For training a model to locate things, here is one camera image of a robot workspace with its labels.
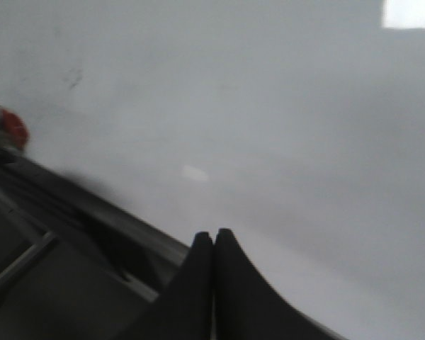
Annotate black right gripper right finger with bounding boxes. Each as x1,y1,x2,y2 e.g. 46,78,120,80
213,229,342,339

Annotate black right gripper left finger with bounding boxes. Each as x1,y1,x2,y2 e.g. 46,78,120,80
118,232,213,339

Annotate red round magnet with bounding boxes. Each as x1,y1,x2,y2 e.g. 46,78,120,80
1,108,30,150

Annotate white whiteboard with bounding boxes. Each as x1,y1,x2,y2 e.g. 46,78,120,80
0,1,425,339

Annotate grey aluminium whiteboard frame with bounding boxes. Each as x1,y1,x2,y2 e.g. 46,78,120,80
0,148,192,284

